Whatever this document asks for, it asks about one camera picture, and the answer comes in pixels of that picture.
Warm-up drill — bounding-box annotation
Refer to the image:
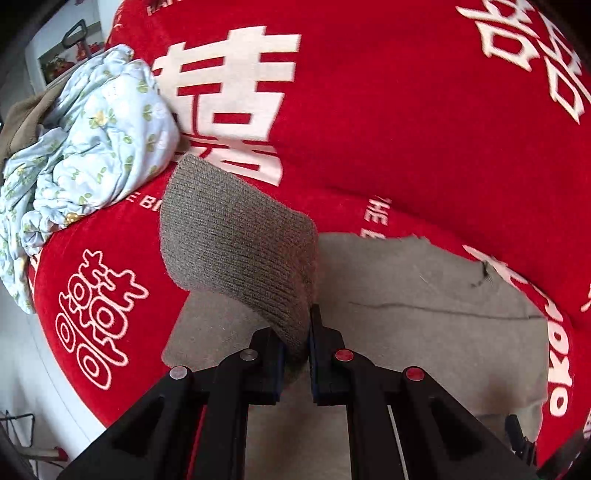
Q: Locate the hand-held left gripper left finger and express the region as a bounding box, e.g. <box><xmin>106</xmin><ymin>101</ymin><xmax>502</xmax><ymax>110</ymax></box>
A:
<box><xmin>55</xmin><ymin>327</ymin><xmax>284</xmax><ymax>480</ymax></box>

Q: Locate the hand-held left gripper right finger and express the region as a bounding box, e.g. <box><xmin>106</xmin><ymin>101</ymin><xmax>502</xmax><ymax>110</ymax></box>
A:
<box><xmin>309</xmin><ymin>304</ymin><xmax>542</xmax><ymax>480</ymax></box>

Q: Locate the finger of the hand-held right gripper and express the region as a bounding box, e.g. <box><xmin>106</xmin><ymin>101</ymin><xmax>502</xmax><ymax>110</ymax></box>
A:
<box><xmin>505</xmin><ymin>414</ymin><xmax>539</xmax><ymax>468</ymax></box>

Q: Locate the grey knit sweater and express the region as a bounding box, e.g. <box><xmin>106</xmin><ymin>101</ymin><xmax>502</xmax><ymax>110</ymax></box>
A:
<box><xmin>158</xmin><ymin>154</ymin><xmax>551</xmax><ymax>480</ymax></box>

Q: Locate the red printed blanket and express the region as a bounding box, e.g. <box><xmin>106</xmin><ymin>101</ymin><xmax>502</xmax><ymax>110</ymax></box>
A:
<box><xmin>28</xmin><ymin>0</ymin><xmax>591</xmax><ymax>480</ymax></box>

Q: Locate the light blue floral cloth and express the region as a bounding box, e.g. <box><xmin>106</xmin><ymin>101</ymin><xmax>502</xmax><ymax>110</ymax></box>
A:
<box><xmin>0</xmin><ymin>44</ymin><xmax>182</xmax><ymax>315</ymax></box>

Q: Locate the brown cloth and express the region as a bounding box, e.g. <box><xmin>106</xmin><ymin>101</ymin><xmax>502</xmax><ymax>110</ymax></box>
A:
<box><xmin>0</xmin><ymin>82</ymin><xmax>71</xmax><ymax>163</ymax></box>

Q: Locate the white cable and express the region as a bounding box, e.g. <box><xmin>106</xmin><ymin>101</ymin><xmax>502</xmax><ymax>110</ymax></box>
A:
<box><xmin>388</xmin><ymin>405</ymin><xmax>409</xmax><ymax>480</ymax></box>

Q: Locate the black wire rack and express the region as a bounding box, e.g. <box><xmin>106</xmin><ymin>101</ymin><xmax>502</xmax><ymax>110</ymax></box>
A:
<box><xmin>0</xmin><ymin>408</ymin><xmax>37</xmax><ymax>463</ymax></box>

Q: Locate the framed wall picture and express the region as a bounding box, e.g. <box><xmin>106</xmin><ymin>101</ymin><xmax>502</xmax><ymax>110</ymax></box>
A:
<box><xmin>37</xmin><ymin>41</ymin><xmax>100</xmax><ymax>85</ymax></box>

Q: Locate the black handle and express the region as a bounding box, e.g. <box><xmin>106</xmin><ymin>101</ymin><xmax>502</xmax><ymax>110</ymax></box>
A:
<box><xmin>60</xmin><ymin>18</ymin><xmax>91</xmax><ymax>62</ymax></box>

